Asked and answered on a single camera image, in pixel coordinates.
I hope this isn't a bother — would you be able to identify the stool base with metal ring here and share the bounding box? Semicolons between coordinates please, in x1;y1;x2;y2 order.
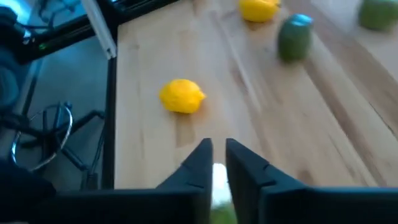
11;101;106;190

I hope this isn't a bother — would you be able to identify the green lime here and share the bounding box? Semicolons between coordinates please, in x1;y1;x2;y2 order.
210;202;239;224
358;0;398;32

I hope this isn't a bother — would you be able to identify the large white garlic bulb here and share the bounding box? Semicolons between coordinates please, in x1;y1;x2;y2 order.
212;162;233;208

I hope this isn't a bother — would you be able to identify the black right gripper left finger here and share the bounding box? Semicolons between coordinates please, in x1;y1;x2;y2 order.
29;138;214;224

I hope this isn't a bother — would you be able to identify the yellow lemon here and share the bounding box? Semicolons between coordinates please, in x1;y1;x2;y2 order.
238;0;282;23
159;78;207;114

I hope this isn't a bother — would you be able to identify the dark green avocado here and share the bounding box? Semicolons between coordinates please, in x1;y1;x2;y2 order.
277;13;314;63

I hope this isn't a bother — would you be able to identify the silver metal bracket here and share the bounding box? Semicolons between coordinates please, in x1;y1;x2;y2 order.
80;0;118;60

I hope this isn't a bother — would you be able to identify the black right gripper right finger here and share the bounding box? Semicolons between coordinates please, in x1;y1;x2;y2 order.
226;139;398;224

